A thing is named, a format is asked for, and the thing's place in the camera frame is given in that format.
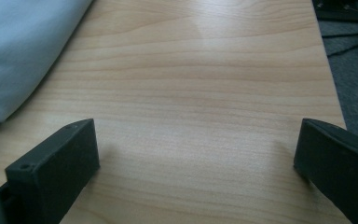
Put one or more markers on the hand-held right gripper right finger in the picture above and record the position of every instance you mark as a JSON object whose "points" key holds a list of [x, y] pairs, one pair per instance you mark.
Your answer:
{"points": [[338, 169]]}

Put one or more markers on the light blue cloth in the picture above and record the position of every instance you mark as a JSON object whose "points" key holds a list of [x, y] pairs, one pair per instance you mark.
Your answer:
{"points": [[15, 46]]}

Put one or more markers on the black stand base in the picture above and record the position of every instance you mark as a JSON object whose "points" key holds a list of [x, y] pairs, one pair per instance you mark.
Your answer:
{"points": [[338, 11]]}

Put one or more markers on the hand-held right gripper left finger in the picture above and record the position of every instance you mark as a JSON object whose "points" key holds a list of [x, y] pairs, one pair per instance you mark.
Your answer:
{"points": [[54, 174]]}

